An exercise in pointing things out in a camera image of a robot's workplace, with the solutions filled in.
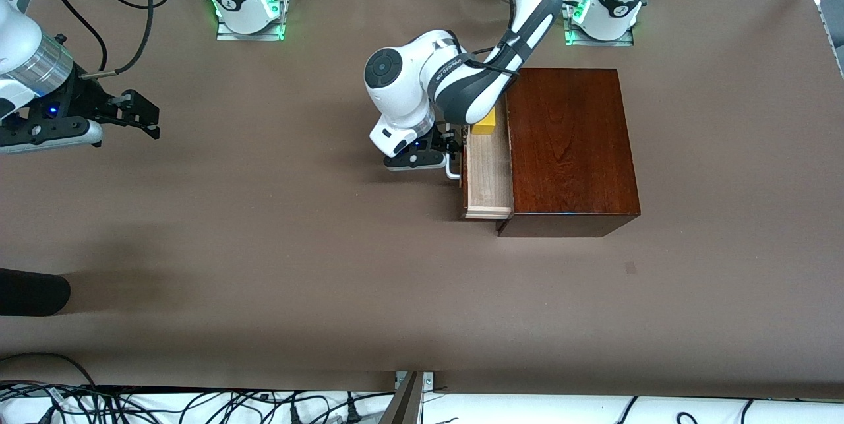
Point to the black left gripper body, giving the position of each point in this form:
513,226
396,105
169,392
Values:
440,138

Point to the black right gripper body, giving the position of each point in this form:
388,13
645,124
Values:
84,97

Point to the yellow block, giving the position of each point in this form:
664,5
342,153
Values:
483,124

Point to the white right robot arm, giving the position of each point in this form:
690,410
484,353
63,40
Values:
20,35

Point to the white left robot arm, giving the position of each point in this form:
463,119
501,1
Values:
461,81

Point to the dark brown wooden cabinet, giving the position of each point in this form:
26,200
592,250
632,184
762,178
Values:
573,147

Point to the brown table cover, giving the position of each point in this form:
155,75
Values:
330,246

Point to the black rounded cylinder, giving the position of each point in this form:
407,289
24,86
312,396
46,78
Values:
30,292

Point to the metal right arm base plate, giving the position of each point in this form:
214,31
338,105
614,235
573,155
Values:
227,33

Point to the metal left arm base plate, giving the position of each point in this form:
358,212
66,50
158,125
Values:
623,41

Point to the aluminium corner bracket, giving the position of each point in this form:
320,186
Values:
428,381

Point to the grey metal post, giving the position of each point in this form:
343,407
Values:
405,404

